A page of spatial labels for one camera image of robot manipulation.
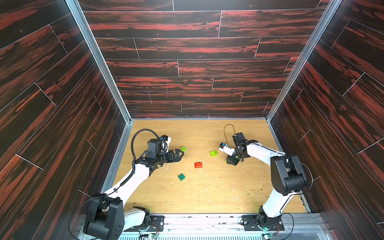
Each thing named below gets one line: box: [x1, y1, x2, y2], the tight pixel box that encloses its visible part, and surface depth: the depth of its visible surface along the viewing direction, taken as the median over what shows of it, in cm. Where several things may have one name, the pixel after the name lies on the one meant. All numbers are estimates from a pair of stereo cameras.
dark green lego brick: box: [178, 173, 186, 182], surface depth 90 cm
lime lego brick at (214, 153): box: [209, 150, 219, 157], surface depth 100 cm
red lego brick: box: [194, 162, 203, 169], surface depth 95 cm
